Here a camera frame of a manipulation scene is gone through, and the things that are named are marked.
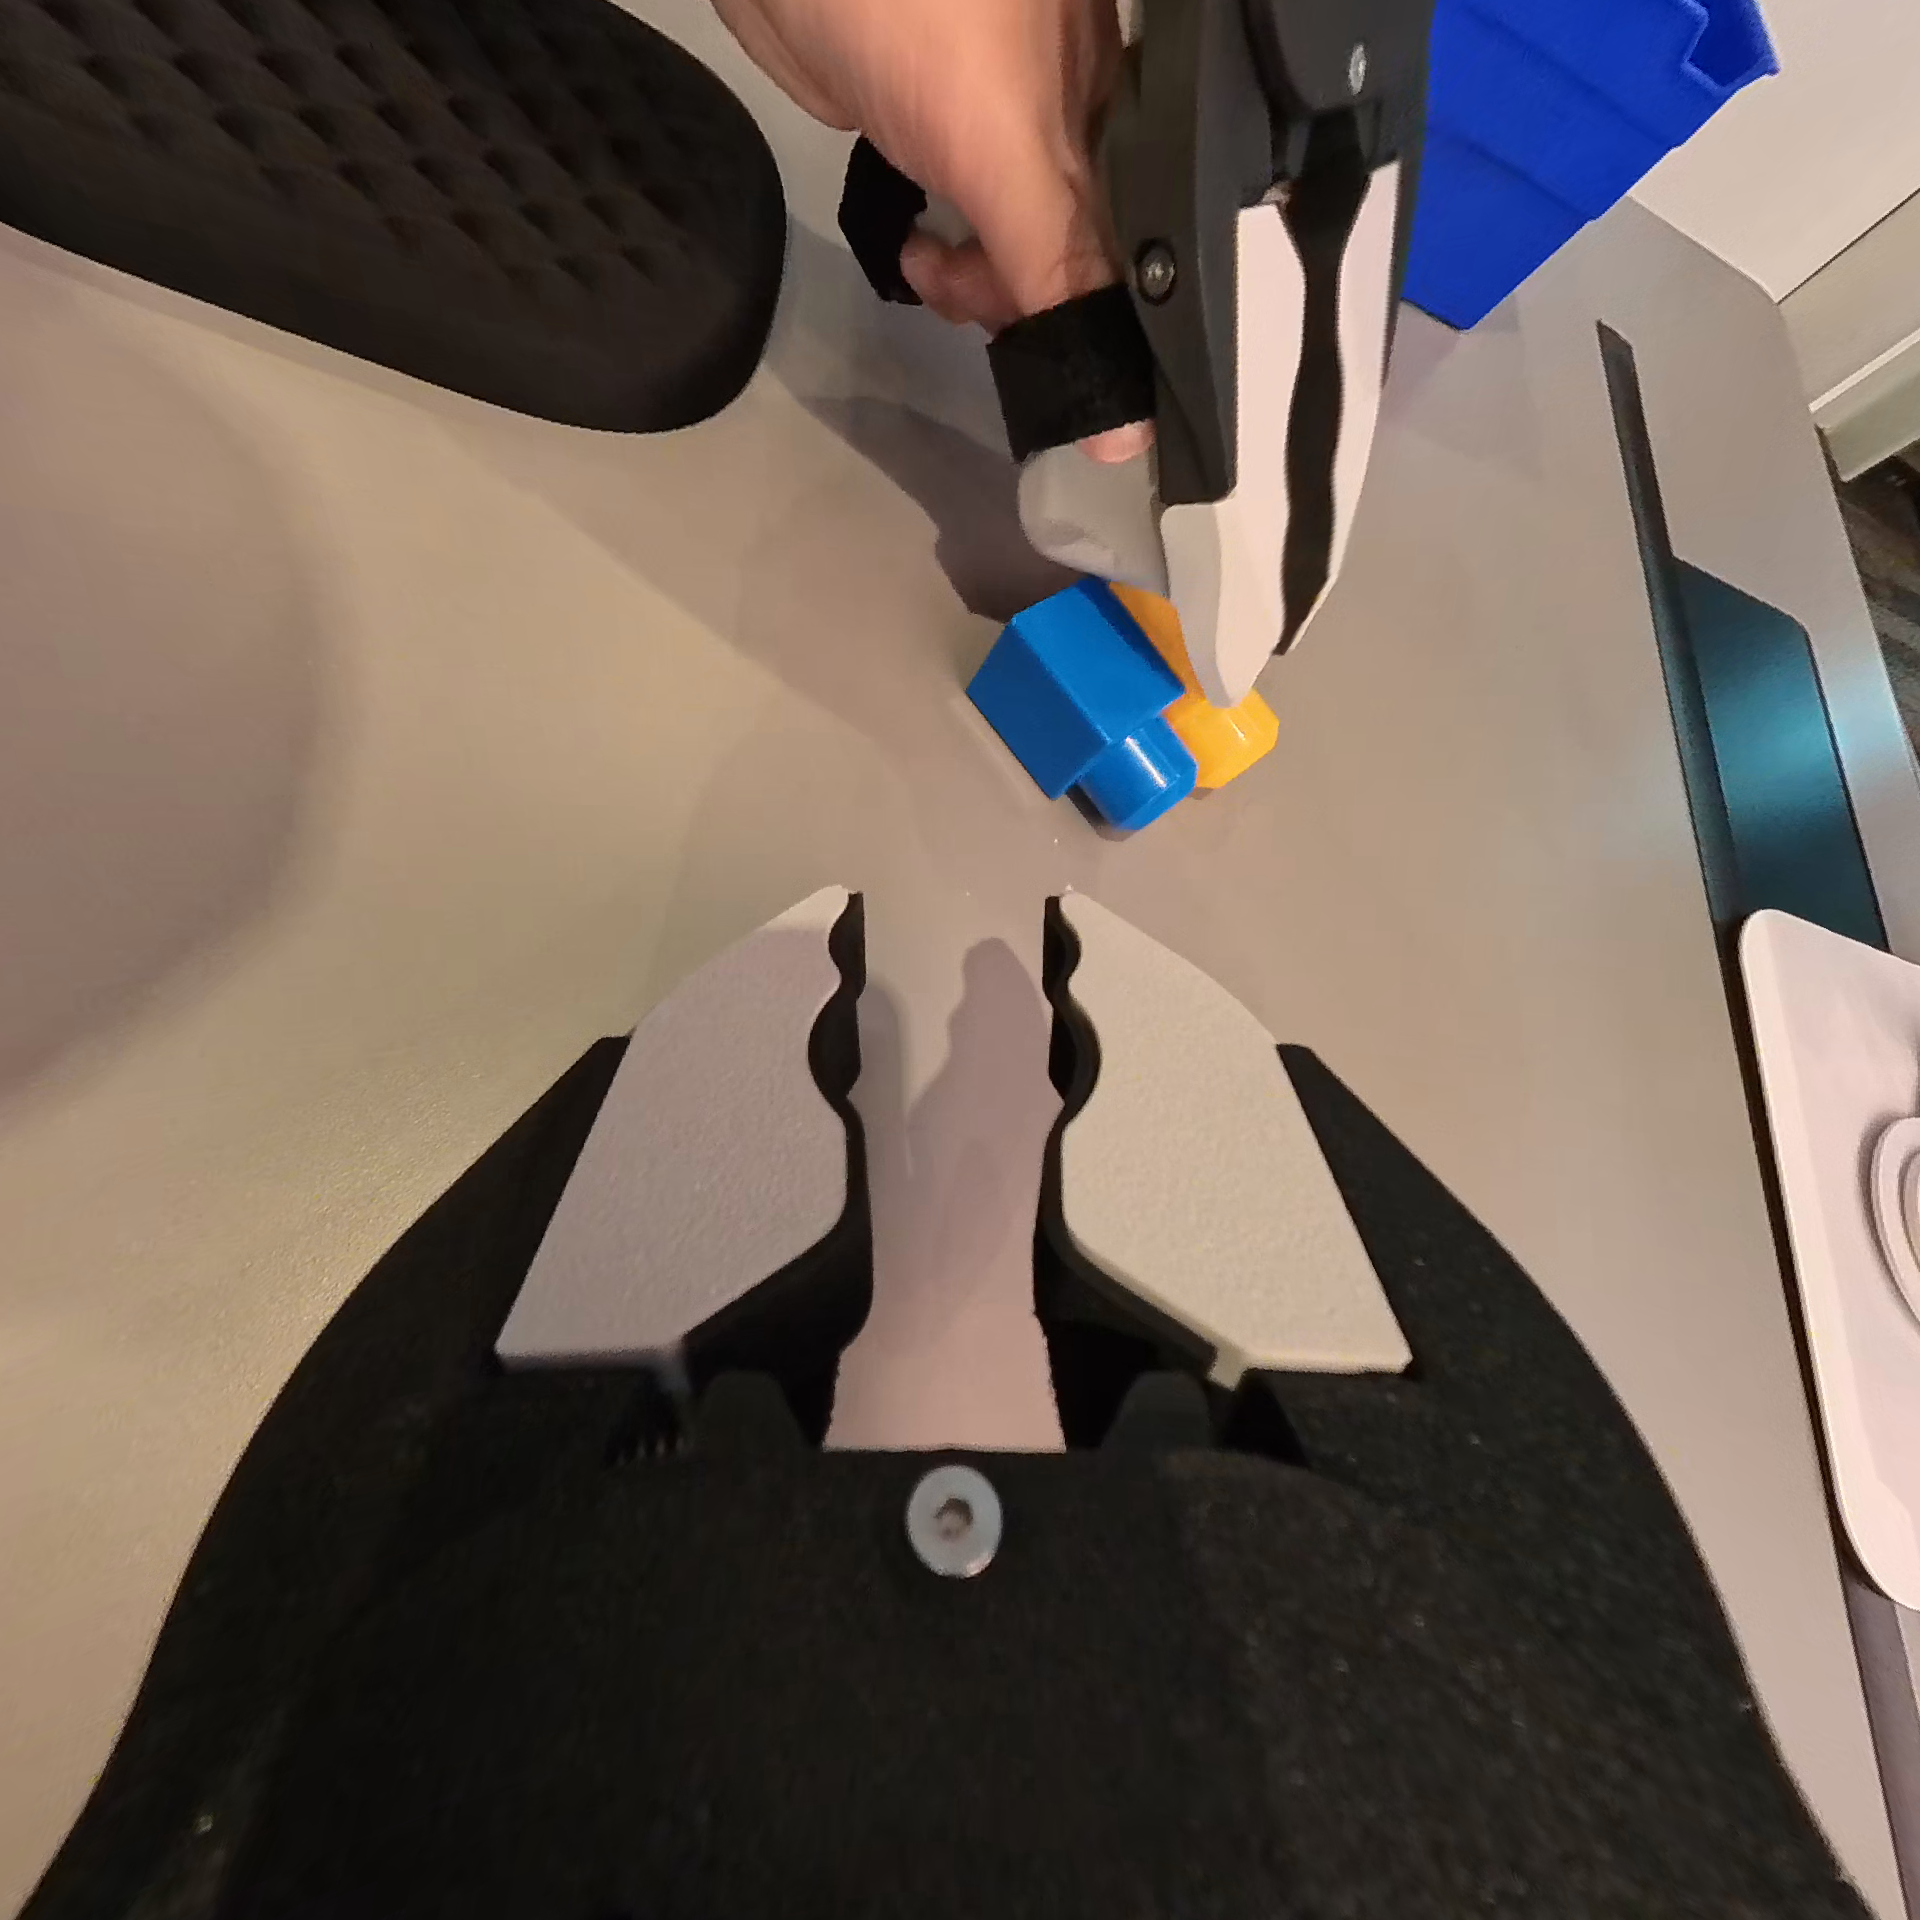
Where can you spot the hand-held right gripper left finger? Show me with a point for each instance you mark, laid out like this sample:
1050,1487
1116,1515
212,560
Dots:
704,1185

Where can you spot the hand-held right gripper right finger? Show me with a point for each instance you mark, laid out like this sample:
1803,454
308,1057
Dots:
1214,1185

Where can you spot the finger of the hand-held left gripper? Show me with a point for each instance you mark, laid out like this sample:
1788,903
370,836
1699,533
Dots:
1368,345
1252,452

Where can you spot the blue plastic bin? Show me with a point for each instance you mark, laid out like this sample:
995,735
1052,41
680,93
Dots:
1558,136

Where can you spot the orange one-stud block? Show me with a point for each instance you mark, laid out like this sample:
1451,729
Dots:
1230,744

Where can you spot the blue one-stud block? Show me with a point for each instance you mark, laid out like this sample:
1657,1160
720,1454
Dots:
1072,697

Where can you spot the grey desk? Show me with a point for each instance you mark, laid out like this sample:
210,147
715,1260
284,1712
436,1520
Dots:
523,751

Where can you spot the black desk inlay panel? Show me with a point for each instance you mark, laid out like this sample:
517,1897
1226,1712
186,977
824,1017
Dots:
1770,735

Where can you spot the person's left hand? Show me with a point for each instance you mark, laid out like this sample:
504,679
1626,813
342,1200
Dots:
989,136

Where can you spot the white document stand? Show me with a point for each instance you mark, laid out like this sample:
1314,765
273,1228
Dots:
1844,1200

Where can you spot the black textured pad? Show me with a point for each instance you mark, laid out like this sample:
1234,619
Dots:
376,195

